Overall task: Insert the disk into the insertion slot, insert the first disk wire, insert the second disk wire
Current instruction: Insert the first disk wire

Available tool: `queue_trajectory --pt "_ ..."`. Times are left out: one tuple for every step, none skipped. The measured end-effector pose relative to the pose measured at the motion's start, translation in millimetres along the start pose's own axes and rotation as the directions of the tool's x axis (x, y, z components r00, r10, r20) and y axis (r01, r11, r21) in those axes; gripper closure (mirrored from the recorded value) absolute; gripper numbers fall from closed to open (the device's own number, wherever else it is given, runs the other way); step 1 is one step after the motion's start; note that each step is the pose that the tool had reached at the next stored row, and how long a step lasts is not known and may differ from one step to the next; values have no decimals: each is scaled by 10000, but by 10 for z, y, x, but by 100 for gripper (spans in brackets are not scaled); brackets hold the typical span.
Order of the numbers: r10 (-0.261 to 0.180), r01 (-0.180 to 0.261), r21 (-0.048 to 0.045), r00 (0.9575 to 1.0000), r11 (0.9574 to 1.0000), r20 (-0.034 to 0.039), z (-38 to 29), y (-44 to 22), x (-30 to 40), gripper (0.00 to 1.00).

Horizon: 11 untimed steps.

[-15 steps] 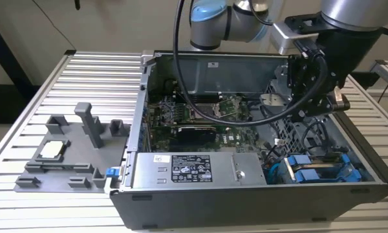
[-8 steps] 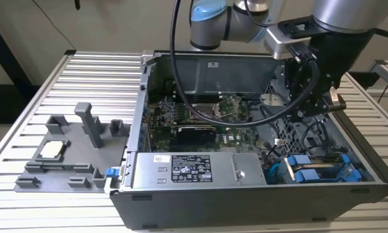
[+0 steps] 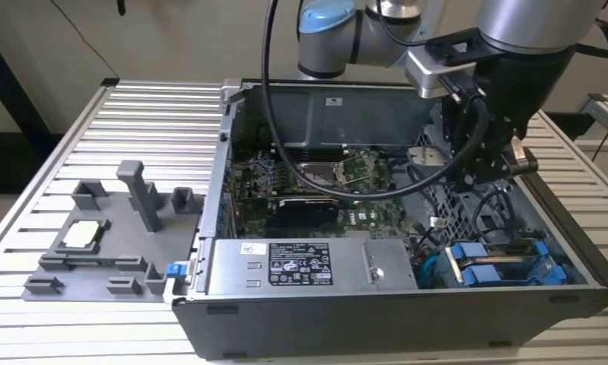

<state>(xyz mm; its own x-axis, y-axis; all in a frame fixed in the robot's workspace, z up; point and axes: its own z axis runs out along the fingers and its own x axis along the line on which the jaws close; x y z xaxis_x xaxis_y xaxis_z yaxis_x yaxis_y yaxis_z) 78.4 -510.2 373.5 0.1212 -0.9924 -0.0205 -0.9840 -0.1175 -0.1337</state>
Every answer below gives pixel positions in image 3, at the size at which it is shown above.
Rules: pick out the hard disk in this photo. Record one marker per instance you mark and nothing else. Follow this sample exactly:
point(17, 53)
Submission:
point(474, 251)

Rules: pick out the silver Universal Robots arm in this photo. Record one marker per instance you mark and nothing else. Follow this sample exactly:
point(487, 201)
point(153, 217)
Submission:
point(324, 49)

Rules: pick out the perforated metal disk bay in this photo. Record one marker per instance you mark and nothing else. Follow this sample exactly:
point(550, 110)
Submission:
point(451, 205)

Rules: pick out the blue plastic disk carrier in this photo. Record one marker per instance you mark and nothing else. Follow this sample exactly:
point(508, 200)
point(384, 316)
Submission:
point(479, 274)

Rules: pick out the CPU socket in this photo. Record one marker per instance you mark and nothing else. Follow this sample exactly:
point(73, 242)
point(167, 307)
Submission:
point(326, 170)

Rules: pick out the green motherboard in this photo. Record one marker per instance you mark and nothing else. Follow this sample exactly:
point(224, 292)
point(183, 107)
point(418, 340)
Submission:
point(380, 224)

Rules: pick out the black graphics card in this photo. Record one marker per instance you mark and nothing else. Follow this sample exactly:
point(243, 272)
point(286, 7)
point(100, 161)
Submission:
point(304, 216)

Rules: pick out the open black PC case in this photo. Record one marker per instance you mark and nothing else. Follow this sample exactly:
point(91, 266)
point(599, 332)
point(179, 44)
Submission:
point(335, 327)

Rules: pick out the silver power supply unit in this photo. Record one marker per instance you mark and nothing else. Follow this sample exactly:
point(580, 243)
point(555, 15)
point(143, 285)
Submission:
point(234, 266)

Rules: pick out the small black hanging object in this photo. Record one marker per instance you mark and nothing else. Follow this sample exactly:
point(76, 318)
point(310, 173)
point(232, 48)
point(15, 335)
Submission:
point(121, 7)

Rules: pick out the blue case latch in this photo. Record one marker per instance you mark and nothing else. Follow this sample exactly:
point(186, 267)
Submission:
point(176, 270)

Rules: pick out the grey parts rack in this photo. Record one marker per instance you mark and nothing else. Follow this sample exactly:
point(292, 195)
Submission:
point(127, 258)

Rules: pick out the silver CPU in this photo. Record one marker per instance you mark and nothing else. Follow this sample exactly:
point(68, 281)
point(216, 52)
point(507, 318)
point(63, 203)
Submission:
point(83, 232)

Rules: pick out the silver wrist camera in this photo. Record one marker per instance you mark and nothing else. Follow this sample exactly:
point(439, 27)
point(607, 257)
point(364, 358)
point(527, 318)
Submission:
point(426, 72)

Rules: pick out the black furniture frame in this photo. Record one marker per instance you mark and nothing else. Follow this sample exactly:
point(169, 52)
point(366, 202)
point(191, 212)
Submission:
point(9, 159)

